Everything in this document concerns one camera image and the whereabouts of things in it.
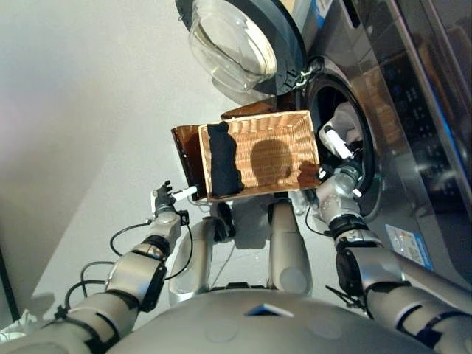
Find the silver robot right leg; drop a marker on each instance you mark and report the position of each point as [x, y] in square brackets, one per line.
[287, 243]

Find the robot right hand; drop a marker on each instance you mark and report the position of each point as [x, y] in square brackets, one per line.
[337, 144]

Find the blue energy label sticker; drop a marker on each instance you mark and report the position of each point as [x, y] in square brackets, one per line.
[409, 247]

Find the grey robot torso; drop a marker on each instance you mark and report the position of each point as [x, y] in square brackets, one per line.
[276, 324]

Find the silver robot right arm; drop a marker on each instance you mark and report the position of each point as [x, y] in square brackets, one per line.
[368, 254]

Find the dark grey washing machine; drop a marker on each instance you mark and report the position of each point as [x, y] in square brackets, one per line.
[405, 129]

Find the brown wooden stool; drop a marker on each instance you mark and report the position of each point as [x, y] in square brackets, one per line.
[188, 158]

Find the round glass washing machine door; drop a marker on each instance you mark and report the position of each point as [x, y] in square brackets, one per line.
[236, 48]

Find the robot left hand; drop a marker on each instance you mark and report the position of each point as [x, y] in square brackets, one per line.
[164, 201]

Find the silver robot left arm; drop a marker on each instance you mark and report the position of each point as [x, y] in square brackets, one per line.
[136, 273]

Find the white round object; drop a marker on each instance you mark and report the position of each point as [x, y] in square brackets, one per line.
[14, 328]

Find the rectangular wicker laundry basket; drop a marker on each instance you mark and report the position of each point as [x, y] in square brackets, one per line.
[280, 125]

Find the small blue white sticker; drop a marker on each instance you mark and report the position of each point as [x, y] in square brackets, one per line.
[321, 11]

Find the white garment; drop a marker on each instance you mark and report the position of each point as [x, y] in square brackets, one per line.
[348, 118]

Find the black garment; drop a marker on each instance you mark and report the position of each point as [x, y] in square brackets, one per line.
[223, 162]

